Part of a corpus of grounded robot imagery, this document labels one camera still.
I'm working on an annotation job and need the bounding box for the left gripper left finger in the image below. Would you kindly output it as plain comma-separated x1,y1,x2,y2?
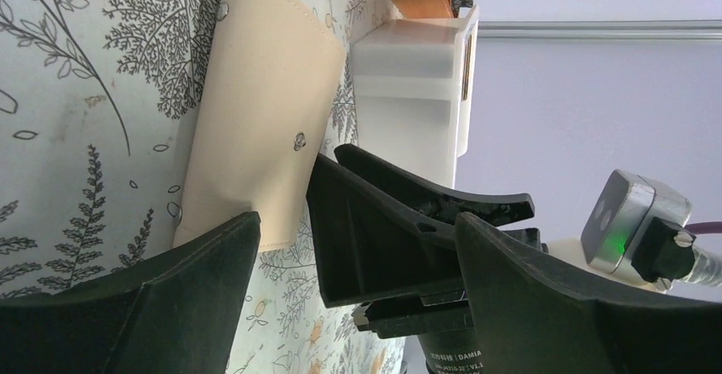
1,211,261,373

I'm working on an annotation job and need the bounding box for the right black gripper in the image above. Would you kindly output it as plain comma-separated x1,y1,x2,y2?
307,144,535,373

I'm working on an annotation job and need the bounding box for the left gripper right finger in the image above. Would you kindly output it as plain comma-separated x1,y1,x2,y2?
455,213,721,373

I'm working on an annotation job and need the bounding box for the beige card holder wallet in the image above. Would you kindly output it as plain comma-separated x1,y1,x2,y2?
174,0,347,251

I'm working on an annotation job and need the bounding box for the white card box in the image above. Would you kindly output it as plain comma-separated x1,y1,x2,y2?
350,7,479,188

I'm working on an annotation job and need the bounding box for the credit card in box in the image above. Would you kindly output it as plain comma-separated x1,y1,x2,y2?
461,33,473,101

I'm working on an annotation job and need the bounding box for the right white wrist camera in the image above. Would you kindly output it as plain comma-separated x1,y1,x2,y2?
543,170,721,294

